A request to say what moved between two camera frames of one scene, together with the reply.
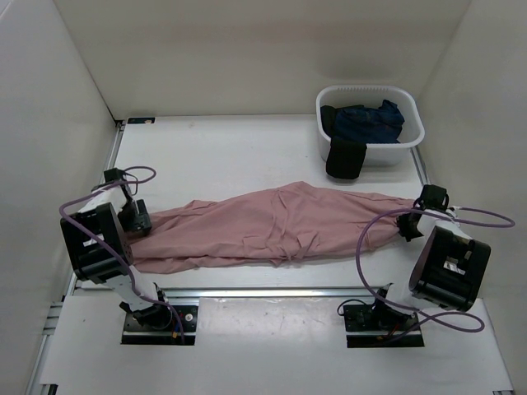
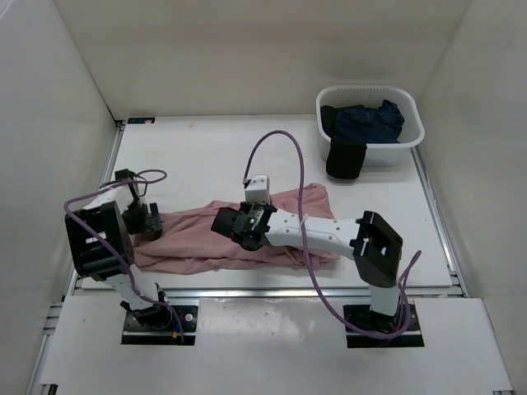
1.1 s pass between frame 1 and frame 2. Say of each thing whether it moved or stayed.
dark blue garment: stayed
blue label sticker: stayed
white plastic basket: stayed
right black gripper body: moved
